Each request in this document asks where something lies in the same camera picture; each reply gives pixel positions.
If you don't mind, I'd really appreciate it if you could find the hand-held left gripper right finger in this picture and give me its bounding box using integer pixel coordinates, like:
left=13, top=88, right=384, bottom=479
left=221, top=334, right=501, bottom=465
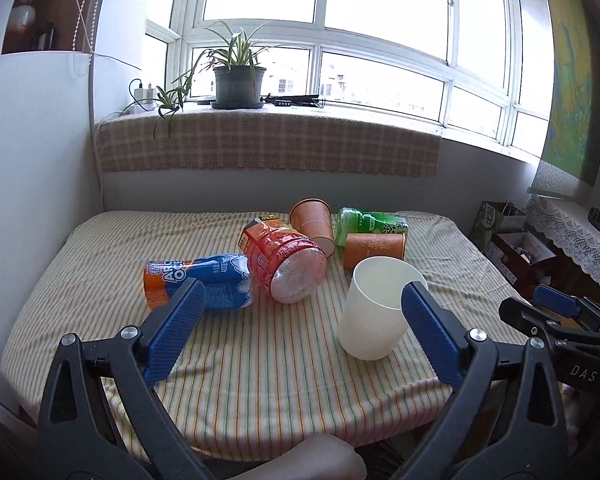
left=394, top=281, right=569, bottom=480

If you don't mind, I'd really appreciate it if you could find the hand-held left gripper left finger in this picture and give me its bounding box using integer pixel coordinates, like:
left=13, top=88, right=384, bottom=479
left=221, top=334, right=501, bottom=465
left=37, top=278, right=222, bottom=480

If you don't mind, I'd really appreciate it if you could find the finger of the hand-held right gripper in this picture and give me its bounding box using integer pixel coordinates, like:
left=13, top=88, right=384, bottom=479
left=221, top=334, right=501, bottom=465
left=532, top=284, right=600, bottom=332
left=498, top=297, right=600, bottom=349

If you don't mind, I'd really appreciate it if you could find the white cup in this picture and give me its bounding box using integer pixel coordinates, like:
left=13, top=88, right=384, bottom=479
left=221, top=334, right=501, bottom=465
left=338, top=256, right=429, bottom=361

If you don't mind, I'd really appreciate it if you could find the orange paper cup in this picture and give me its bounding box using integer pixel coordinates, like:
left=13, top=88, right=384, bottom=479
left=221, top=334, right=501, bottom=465
left=342, top=232, right=408, bottom=271
left=288, top=198, right=337, bottom=259

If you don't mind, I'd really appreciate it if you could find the cardboard box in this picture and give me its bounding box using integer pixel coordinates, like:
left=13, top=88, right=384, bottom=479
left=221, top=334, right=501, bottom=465
left=482, top=230, right=562, bottom=286

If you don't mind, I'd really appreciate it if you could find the white lace cloth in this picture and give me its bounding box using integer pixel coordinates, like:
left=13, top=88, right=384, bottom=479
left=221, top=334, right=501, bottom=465
left=524, top=194, right=600, bottom=307

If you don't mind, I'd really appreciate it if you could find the blue and orange bottle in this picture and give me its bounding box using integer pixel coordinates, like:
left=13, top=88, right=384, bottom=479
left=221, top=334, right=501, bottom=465
left=144, top=254, right=254, bottom=312

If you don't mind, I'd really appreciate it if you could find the striped tablecloth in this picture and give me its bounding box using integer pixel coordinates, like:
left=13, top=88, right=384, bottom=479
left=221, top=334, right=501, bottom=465
left=0, top=210, right=531, bottom=462

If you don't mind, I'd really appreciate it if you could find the green paper bag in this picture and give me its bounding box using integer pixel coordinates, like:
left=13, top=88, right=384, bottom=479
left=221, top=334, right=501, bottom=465
left=469, top=201, right=529, bottom=252

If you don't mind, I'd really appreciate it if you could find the red plastic bottle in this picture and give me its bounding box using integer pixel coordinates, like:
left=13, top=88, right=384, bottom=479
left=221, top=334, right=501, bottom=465
left=238, top=216, right=328, bottom=304

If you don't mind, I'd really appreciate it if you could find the green tea bottle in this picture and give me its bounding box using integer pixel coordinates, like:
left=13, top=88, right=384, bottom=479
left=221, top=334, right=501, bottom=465
left=334, top=207, right=410, bottom=247

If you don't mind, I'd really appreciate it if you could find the person's knee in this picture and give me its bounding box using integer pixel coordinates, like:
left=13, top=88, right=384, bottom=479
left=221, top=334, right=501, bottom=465
left=229, top=432, right=369, bottom=480

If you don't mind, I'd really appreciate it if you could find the plaid windowsill cloth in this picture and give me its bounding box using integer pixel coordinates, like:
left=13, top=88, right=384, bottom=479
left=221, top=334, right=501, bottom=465
left=94, top=110, right=442, bottom=180

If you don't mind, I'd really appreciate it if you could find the white charger plug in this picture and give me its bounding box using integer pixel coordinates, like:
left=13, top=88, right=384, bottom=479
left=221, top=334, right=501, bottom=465
left=134, top=87, right=157, bottom=114

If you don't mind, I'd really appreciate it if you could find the potted spider plant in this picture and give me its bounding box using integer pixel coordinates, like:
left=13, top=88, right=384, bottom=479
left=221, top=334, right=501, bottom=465
left=152, top=20, right=306, bottom=139

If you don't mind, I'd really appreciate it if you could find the wooden shelf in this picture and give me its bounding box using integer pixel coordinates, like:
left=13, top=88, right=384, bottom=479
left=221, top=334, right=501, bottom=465
left=0, top=0, right=107, bottom=56

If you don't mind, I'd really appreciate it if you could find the white vase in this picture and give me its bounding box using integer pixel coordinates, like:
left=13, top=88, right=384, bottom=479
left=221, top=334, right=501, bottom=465
left=12, top=4, right=36, bottom=37

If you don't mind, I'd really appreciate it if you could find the wall poster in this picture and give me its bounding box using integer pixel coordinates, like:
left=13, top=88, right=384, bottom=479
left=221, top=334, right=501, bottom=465
left=527, top=0, right=600, bottom=197

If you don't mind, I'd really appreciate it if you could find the black device on cable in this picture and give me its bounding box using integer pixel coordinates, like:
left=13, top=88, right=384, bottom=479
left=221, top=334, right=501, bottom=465
left=261, top=92, right=327, bottom=109

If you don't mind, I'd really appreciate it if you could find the white window frame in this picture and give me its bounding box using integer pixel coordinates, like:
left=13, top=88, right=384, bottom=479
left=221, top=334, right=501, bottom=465
left=144, top=0, right=552, bottom=160

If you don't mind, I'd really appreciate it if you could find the white cable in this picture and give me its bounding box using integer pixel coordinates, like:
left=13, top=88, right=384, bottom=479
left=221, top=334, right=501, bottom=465
left=62, top=0, right=143, bottom=92

